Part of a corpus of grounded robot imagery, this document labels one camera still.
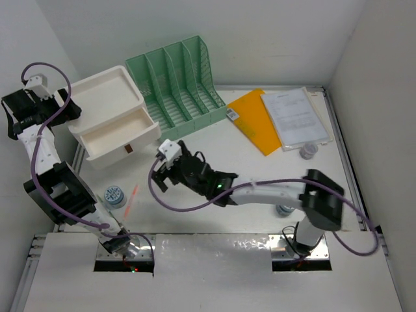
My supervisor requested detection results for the orange plastic folder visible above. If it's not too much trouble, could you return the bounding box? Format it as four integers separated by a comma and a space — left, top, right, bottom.
226, 89, 281, 156

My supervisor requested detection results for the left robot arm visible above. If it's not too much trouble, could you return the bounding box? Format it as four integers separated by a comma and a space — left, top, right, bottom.
1, 88, 140, 260

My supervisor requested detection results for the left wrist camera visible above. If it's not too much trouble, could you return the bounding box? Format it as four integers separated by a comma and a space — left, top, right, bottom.
24, 73, 52, 99

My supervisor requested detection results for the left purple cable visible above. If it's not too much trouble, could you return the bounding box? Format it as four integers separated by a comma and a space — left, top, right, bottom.
21, 62, 155, 261

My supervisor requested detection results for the purple cable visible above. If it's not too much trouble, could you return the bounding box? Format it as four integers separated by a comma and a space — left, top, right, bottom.
21, 62, 155, 261
148, 155, 380, 256

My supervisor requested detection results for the orange pen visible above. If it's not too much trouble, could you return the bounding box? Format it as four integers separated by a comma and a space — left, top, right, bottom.
123, 184, 138, 220

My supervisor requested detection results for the brown bottom drawer tab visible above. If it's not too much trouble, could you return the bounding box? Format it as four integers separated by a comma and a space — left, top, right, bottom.
124, 144, 133, 153

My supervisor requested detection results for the white drawer cabinet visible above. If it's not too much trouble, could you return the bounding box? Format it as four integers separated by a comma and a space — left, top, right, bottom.
57, 65, 146, 170

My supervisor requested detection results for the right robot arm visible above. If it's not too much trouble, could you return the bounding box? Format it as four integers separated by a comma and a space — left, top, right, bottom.
148, 140, 345, 263

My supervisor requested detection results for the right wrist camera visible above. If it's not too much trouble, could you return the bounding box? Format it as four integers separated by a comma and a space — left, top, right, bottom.
157, 139, 182, 169

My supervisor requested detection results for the clear document sleeve with paper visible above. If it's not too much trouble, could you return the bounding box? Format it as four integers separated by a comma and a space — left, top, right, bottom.
261, 87, 332, 151

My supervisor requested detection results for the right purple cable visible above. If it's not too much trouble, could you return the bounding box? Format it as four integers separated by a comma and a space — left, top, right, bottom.
148, 155, 380, 256

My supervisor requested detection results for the blue tape roll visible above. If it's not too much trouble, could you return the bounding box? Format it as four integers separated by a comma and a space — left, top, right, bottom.
104, 185, 127, 209
276, 205, 296, 217

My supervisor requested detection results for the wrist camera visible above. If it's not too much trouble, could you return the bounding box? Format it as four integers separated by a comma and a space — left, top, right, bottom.
24, 73, 52, 99
157, 139, 182, 169

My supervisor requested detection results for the green file organizer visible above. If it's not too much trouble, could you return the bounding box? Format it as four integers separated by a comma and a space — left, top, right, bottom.
125, 36, 226, 141

